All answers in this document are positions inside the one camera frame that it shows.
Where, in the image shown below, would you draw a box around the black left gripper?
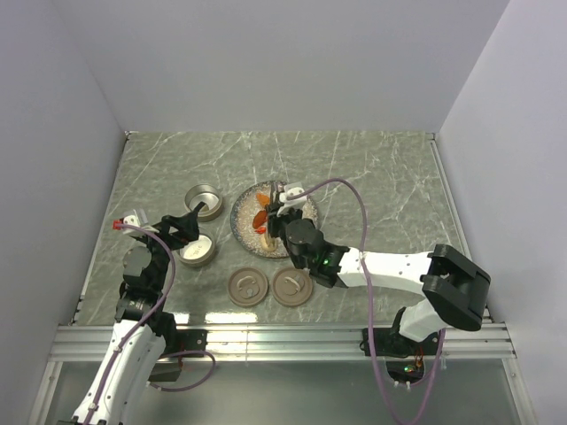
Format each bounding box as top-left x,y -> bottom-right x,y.
136,210 -> 198,290

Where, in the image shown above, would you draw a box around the white steamed bun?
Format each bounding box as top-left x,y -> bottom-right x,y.
260,234 -> 277,252

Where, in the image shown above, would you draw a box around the metal serving tongs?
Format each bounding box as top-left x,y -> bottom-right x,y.
266,182 -> 281,216

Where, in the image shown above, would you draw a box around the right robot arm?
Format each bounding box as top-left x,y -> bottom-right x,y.
267,207 -> 491,359

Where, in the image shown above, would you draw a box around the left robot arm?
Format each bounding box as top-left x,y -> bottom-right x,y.
67,202 -> 206,424

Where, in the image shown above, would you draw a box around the near steel lunch tin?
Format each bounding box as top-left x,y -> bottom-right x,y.
176,234 -> 216,267

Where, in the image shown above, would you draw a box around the steel lunch tin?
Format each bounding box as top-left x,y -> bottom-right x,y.
176,234 -> 216,267
184,183 -> 223,222

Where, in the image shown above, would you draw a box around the far steel lunch tin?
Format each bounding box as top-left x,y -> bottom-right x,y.
184,183 -> 223,222

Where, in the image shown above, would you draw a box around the brown fried oval piece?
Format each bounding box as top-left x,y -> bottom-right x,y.
252,210 -> 268,229

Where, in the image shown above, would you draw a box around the speckled ceramic plate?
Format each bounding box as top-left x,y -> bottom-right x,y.
229,180 -> 322,259

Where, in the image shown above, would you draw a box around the right brown lid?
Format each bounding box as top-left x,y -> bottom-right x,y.
271,267 -> 314,307

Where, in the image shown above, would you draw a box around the brown lid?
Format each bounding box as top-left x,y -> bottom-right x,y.
227,267 -> 269,308
271,267 -> 314,307

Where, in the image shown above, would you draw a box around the left brown lid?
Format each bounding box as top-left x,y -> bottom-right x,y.
227,267 -> 269,308

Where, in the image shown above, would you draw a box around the circuit board with led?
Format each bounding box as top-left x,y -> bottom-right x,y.
385,361 -> 426,385

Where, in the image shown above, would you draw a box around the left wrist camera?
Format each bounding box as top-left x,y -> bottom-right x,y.
113,208 -> 148,230

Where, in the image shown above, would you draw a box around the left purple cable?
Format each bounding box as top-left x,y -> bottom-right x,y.
77,220 -> 217,425

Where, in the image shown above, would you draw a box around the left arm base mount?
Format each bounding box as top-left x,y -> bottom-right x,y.
174,328 -> 208,358

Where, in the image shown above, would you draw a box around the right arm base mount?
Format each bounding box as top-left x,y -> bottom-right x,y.
373,328 -> 440,359

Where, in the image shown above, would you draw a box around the aluminium frame rail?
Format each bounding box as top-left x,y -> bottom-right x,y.
48,323 -> 517,362

